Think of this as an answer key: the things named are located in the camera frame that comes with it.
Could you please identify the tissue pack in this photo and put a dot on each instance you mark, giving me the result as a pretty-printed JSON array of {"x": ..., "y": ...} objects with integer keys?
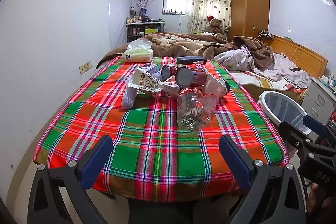
[{"x": 138, "y": 51}]

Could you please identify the wooden wardrobe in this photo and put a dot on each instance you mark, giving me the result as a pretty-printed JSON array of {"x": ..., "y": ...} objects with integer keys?
[{"x": 248, "y": 18}]

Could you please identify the right hand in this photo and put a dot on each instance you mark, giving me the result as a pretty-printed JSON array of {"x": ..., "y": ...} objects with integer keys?
[{"x": 318, "y": 198}]

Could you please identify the white foam fruit net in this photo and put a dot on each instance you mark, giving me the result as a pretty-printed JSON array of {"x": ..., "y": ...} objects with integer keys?
[{"x": 129, "y": 95}]

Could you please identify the red white milk carton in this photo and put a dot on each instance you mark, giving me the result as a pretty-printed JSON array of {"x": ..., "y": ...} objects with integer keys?
[{"x": 170, "y": 89}]

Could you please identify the red milk can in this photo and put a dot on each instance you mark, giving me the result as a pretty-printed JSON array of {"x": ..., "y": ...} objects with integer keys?
[
  {"x": 186, "y": 77},
  {"x": 168, "y": 70}
]

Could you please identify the clear plastic bottle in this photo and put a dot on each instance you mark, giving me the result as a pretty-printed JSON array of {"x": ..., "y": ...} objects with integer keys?
[{"x": 195, "y": 110}]

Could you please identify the paper bag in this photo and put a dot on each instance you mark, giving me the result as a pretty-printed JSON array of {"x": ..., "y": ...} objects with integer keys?
[{"x": 154, "y": 92}]

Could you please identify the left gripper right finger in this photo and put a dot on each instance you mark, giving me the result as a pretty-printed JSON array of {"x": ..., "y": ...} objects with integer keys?
[{"x": 272, "y": 194}]

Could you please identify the brown blanket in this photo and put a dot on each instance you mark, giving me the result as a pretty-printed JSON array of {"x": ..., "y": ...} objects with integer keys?
[{"x": 168, "y": 44}]

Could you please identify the grey drawer nightstand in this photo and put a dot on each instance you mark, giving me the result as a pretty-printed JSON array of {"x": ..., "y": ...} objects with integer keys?
[{"x": 319, "y": 102}]

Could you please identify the plaid red green tablecloth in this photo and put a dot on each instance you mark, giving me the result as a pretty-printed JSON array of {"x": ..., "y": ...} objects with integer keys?
[{"x": 152, "y": 159}]

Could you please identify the teddy bear with santa hat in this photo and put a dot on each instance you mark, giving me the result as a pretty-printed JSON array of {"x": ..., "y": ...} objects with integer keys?
[{"x": 215, "y": 27}]

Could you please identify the patterned curtain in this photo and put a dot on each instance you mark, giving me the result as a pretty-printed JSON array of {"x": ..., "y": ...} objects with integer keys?
[{"x": 201, "y": 10}]

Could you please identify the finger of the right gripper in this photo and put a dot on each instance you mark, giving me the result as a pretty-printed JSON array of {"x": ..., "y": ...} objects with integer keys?
[
  {"x": 317, "y": 127},
  {"x": 292, "y": 135}
]

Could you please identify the cluttered shelf desk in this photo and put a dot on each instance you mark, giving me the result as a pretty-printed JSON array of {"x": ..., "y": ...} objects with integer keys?
[{"x": 139, "y": 25}]

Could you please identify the purple white milk carton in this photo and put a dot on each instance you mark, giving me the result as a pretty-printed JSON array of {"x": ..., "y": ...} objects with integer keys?
[{"x": 151, "y": 70}]

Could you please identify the window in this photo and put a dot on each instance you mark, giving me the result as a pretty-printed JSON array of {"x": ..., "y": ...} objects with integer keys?
[{"x": 176, "y": 7}]

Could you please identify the white round trash bin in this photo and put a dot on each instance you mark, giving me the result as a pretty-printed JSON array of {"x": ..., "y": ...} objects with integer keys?
[{"x": 281, "y": 108}]

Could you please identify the bed with wooden headboard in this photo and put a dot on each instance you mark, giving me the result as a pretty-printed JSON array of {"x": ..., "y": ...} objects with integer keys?
[{"x": 290, "y": 73}]

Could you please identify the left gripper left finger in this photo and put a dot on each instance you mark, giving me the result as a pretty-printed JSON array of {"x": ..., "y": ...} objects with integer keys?
[{"x": 46, "y": 204}]

